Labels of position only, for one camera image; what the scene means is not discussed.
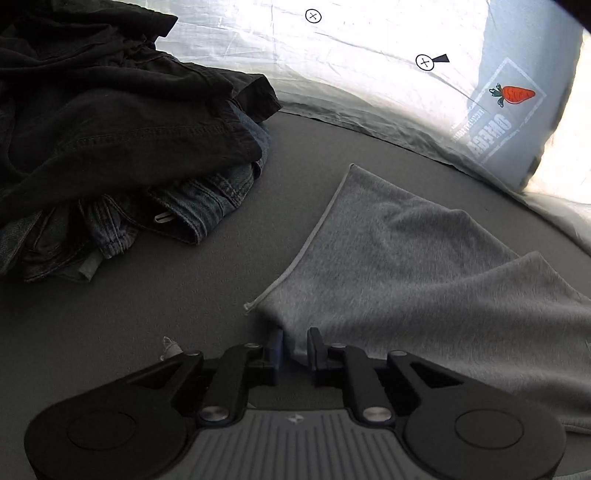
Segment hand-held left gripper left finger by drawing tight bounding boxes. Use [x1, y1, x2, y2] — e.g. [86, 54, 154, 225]
[122, 329, 283, 424]

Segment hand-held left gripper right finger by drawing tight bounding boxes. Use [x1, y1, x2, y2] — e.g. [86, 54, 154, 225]
[307, 327, 467, 424]

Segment grey garment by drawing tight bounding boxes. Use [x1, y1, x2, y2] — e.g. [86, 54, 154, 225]
[244, 163, 591, 435]

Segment blue jeans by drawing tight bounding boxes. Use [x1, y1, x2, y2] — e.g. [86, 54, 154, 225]
[0, 107, 273, 283]

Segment black garment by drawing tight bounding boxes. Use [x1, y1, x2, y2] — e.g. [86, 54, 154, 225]
[0, 0, 282, 215]

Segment white printed sheet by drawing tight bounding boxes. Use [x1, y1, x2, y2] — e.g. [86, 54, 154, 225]
[111, 0, 591, 254]

